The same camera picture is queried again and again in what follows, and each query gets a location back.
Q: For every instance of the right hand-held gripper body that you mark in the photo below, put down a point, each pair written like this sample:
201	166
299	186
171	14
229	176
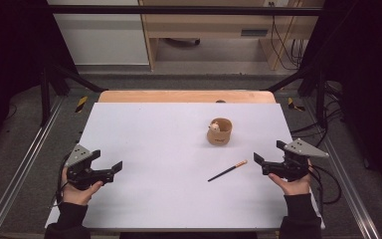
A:
290	167

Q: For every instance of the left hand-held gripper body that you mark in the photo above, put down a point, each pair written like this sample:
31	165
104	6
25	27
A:
89	175

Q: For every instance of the black chopstick with orange end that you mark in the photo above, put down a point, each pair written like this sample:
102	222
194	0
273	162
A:
227	171

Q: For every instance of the round wooden chopstick holder cup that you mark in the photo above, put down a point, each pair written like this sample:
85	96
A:
219	136

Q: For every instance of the person's right hand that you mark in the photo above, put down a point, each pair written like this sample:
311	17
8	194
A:
295	187

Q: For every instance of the person's left hand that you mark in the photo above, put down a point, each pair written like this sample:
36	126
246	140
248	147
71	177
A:
78	195

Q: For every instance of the yellow black floor tape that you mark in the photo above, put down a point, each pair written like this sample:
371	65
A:
81	104
291	104

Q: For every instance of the white table cover sheet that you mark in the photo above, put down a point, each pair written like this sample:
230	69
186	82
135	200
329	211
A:
162	149

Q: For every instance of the grey desk label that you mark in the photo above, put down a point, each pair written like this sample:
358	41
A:
254	32

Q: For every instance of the white cabinet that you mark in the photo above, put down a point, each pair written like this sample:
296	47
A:
102	40

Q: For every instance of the dark curtain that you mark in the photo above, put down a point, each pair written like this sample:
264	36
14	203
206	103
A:
371	66
10	49

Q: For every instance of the light wooden desk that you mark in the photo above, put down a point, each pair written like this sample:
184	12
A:
205	25

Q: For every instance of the aluminium floor rail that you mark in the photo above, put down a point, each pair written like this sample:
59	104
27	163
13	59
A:
20	172
344	186

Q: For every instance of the black metal frame stand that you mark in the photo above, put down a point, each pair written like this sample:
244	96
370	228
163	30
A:
320	99
45	99

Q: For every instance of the black horizontal frame bar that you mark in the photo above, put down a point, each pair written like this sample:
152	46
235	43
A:
179	10

